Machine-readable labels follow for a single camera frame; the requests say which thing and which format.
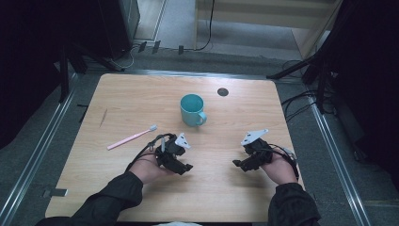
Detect person's right hand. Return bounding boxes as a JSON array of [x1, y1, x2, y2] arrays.
[[260, 150, 299, 186]]

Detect black floor cables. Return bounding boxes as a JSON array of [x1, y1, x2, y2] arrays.
[[280, 59, 318, 122]]

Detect white floor cable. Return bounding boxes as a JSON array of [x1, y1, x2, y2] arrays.
[[110, 46, 136, 71]]

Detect pink toothbrush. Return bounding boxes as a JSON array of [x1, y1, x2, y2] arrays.
[[106, 123, 158, 152]]

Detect teal cup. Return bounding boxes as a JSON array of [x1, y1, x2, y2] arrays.
[[179, 93, 208, 128]]

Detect black cabinet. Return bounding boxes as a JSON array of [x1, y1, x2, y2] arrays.
[[96, 0, 141, 60]]

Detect black metal stand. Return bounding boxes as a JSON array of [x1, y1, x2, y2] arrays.
[[57, 41, 126, 104], [266, 46, 338, 115]]

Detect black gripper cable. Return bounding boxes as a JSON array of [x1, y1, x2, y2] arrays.
[[125, 133, 176, 172], [268, 143, 301, 182]]

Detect person's white clothing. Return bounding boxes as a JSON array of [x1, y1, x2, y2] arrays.
[[152, 220, 203, 226]]

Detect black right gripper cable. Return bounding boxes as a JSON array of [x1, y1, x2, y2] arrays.
[[268, 143, 301, 182]]

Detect person's left hand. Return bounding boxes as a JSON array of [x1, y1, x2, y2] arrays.
[[129, 151, 173, 185]]

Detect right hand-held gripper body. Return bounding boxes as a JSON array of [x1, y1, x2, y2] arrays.
[[240, 128, 275, 172]]

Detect dark curtain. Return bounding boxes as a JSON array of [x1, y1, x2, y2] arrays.
[[0, 0, 106, 150], [326, 0, 399, 189]]

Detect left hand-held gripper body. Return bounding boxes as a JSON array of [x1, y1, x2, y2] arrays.
[[154, 132, 192, 173]]

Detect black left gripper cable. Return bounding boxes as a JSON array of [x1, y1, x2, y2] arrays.
[[125, 133, 176, 172]]

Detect black hanging cable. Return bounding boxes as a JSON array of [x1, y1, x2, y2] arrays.
[[193, 0, 216, 52]]

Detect long metal floor rail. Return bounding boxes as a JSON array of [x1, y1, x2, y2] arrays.
[[0, 89, 77, 224], [308, 95, 374, 226]]

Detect small metal bracket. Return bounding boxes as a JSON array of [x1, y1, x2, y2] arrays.
[[42, 187, 69, 199]]

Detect beige wooden frame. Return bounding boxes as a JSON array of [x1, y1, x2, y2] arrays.
[[193, 0, 344, 60]]

